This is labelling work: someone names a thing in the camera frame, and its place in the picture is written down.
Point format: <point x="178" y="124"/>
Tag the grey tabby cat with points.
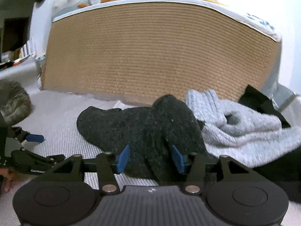
<point x="14" y="103"/>

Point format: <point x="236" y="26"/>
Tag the black thin garment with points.
<point x="258" y="98"/>

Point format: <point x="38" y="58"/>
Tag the grey and black knit sweater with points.
<point x="247" y="127"/>

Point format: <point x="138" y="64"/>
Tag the stack of books and boxes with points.
<point x="7" y="56"/>

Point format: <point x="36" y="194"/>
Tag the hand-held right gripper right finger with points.
<point x="178" y="161"/>

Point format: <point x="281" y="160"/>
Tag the person's left hand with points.
<point x="7" y="183"/>

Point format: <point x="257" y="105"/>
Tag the dark sweater with squirrel embroidery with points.
<point x="145" y="127"/>

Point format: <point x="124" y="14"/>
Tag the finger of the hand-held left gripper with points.
<point x="35" y="138"/>
<point x="56" y="159"/>

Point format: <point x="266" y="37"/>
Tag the white slatted rack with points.
<point x="27" y="48"/>

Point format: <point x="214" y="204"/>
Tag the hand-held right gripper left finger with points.
<point x="122" y="160"/>

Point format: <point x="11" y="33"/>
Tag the grey woven bed mat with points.
<point x="58" y="122"/>

